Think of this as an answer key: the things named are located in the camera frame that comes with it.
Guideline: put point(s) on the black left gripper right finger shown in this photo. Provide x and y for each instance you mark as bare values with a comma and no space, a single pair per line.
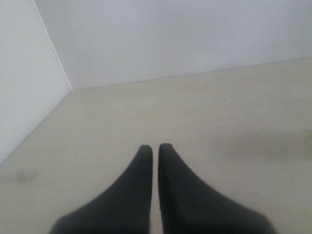
189,206

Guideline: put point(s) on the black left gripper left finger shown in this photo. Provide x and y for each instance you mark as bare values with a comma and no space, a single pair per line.
124,208

